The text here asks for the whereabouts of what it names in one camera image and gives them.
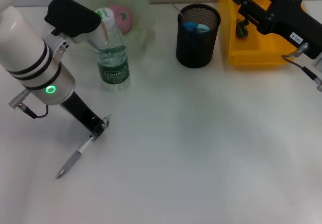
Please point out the black mesh pen cup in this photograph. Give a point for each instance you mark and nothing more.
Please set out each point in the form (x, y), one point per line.
(197, 47)

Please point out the blue turquoise scissors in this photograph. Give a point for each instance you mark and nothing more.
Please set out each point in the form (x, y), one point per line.
(190, 27)

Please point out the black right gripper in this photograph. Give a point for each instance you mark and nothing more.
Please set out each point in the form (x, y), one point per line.
(289, 17)

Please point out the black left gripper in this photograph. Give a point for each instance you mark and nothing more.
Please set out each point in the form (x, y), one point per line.
(80, 110)

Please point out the silver white pen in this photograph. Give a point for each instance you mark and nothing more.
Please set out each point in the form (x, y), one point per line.
(73, 158)

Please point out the green plastic wrapper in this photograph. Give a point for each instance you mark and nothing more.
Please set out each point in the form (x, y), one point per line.
(242, 30)

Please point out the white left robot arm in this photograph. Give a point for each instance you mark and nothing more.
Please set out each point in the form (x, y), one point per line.
(25, 53)

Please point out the clear water bottle green label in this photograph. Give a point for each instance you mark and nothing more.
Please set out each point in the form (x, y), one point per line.
(114, 68)

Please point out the green glass fruit plate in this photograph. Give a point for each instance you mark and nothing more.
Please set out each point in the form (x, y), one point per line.
(141, 15)

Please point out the clear plastic ruler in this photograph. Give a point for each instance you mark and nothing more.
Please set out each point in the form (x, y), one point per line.
(179, 13)

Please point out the yellow plastic storage bin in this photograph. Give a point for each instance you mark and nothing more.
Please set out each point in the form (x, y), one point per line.
(251, 55)

